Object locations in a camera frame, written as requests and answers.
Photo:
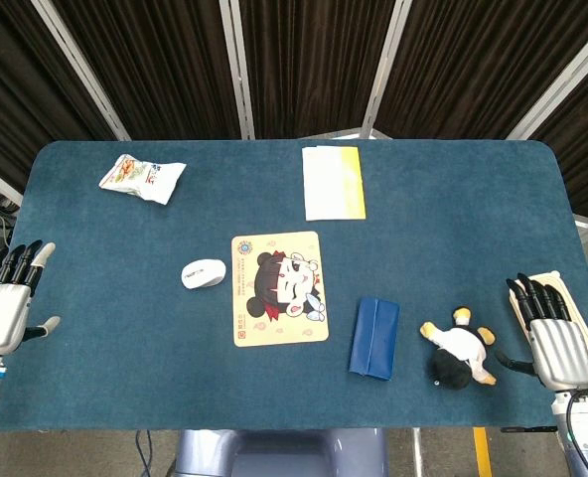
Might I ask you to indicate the black white plush toy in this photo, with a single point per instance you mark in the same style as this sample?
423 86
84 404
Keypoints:
460 348

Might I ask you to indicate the white yellow paper booklet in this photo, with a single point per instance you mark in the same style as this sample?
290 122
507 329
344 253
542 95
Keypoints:
329 184

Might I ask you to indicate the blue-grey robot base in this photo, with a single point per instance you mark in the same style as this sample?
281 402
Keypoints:
284 452

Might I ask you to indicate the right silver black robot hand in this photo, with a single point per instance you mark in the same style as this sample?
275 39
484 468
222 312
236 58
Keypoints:
559 353

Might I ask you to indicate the blue folded pouch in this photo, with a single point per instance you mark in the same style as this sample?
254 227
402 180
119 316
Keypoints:
373 338

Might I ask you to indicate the black clamp bar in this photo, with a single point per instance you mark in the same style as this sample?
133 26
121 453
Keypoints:
530 429

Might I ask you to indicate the white computer mouse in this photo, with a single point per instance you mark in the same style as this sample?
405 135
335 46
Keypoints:
203 273

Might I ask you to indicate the dark brown curtain panel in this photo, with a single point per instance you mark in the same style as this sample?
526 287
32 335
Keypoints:
587 149
483 59
314 64
165 64
16 74

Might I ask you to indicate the white snack bag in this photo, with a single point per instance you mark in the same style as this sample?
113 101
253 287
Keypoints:
142 179

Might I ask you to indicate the blue felt table cloth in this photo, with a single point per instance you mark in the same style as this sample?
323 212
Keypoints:
125 308

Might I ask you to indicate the cartoon girl mouse pad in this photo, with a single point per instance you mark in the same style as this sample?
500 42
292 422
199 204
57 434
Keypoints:
254 338

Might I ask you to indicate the beige wooden tray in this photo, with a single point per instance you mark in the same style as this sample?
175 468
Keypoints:
586 330

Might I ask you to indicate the white frame foot bar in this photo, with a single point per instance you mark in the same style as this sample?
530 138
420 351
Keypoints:
343 133

